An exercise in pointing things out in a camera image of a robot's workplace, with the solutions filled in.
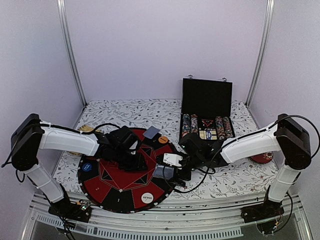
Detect left aluminium corner post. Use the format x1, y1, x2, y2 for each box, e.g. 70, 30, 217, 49
56, 0, 88, 107

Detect aluminium corner post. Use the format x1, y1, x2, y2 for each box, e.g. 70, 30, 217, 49
56, 0, 88, 107
245, 0, 275, 108

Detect blue checkered card deck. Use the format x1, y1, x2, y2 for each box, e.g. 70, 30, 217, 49
152, 164, 175, 180

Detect red floral round tin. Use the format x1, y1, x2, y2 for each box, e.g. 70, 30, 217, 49
250, 152, 274, 164

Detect right aluminium corner post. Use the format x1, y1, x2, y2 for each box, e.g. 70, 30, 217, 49
245, 0, 275, 108

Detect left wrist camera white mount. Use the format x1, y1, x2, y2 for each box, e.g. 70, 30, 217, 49
128, 141, 139, 155

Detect white dealer button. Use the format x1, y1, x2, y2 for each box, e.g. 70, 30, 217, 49
141, 192, 154, 204

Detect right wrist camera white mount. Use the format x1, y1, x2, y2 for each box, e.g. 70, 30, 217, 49
163, 153, 183, 168

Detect black poker chip case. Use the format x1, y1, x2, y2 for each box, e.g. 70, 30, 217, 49
179, 78, 233, 139

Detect single blue playing card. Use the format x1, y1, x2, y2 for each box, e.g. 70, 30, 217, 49
143, 126, 160, 139

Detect blue small blind button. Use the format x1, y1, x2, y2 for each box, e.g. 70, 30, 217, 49
81, 163, 92, 172

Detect orange big blind button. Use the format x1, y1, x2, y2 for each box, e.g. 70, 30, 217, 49
158, 136, 169, 144

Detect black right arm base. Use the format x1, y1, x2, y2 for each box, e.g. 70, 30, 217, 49
240, 202, 285, 223

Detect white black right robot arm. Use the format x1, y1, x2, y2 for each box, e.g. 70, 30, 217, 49
178, 113, 316, 218

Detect boxed card deck in case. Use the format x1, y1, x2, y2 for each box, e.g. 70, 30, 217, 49
198, 128, 218, 141

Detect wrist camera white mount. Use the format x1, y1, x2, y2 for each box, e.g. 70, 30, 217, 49
163, 153, 183, 168
128, 141, 139, 155

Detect poker chip row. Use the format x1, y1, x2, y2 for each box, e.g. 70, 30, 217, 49
181, 113, 191, 138
190, 114, 199, 134
222, 117, 234, 139
215, 116, 226, 140

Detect woven bamboo fan mat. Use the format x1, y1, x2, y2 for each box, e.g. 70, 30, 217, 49
66, 124, 99, 156

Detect round red black poker mat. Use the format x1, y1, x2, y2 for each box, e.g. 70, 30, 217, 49
77, 127, 177, 214

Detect poker chip row far right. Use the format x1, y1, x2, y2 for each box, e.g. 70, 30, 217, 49
222, 117, 234, 139

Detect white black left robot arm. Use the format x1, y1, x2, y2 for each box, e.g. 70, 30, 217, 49
1, 113, 148, 217

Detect poker chip row far left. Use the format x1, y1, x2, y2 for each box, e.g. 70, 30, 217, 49
181, 113, 191, 138

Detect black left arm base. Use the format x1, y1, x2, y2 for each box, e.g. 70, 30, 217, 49
48, 198, 92, 223

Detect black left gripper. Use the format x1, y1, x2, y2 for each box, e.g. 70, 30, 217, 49
112, 146, 149, 172

